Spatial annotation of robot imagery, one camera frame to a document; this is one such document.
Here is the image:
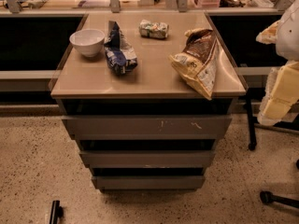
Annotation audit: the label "grey top drawer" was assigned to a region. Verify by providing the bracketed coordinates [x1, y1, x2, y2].
[63, 115, 232, 140]

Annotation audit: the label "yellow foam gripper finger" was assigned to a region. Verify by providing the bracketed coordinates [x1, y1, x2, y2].
[257, 61, 299, 126]
[256, 21, 279, 45]

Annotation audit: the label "grey bottom drawer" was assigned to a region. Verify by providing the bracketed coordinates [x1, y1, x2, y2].
[92, 175, 205, 190]

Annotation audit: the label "grey drawer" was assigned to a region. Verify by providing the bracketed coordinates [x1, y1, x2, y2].
[92, 175, 205, 190]
[79, 151, 215, 168]
[63, 115, 232, 140]

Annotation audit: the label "brown yellow chip bag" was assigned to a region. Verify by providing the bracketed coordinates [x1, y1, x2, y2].
[169, 28, 218, 100]

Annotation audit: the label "black chair base leg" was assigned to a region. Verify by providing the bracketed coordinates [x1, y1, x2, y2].
[260, 191, 299, 208]

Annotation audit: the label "white bowl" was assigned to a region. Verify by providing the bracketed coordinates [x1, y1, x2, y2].
[69, 29, 105, 57]

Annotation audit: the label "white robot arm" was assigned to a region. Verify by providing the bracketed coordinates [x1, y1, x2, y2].
[256, 0, 299, 126]

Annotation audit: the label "grey drawer cabinet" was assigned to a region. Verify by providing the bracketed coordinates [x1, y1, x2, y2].
[51, 11, 247, 177]

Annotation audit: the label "blue chip bag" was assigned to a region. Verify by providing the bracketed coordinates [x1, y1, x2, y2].
[104, 21, 138, 76]

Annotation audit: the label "black object on floor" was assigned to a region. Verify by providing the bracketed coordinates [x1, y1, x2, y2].
[50, 200, 64, 224]

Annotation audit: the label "black table leg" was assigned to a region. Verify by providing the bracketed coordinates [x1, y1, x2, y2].
[245, 94, 257, 151]

